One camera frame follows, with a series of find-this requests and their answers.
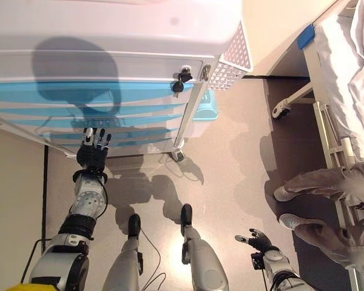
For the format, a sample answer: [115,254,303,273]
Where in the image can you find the blue bed corner bumper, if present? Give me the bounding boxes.
[296,24,316,49]

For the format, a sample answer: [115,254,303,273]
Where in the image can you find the silver robot leg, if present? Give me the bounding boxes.
[103,213,145,291]
[180,203,230,291]

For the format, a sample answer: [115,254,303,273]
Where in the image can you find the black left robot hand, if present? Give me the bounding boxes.
[76,127,112,175]

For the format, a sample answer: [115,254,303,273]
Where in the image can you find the white perforated side basket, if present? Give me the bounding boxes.
[206,21,254,92]

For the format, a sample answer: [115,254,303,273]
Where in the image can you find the white hospital bed frame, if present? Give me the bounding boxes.
[266,0,364,291]

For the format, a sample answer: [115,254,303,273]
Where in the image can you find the black floor cable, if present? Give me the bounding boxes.
[19,238,53,284]

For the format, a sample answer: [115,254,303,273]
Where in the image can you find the silver left robot leg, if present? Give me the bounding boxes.
[103,213,145,291]

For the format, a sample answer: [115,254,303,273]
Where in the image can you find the white shoe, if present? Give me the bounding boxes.
[274,185,292,202]
[280,213,305,232]

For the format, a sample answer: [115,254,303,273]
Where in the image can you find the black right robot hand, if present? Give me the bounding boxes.
[235,229,274,253]

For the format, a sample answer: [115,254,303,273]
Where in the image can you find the metal cart latch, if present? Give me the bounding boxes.
[200,64,212,82]

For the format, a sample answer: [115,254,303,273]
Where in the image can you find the white drawer with blue handle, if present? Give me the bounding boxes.
[33,116,183,136]

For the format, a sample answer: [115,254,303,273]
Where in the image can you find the thin black leg cable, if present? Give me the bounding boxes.
[139,226,167,291]

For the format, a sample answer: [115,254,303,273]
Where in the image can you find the black cart keys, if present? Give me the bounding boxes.
[172,65,194,98]

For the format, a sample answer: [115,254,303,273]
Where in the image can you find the light blue waste bin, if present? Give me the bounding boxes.
[192,89,219,122]

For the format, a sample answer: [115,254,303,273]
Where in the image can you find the silver right robot leg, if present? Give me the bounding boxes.
[180,203,230,291]

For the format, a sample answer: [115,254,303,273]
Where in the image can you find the white blue medical cart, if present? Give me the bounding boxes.
[0,0,254,161]

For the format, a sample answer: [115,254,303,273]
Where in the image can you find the grey person trousers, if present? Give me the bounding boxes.
[283,162,364,271]

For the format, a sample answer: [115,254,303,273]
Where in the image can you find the white bed mattress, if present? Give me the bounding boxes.
[314,12,364,158]

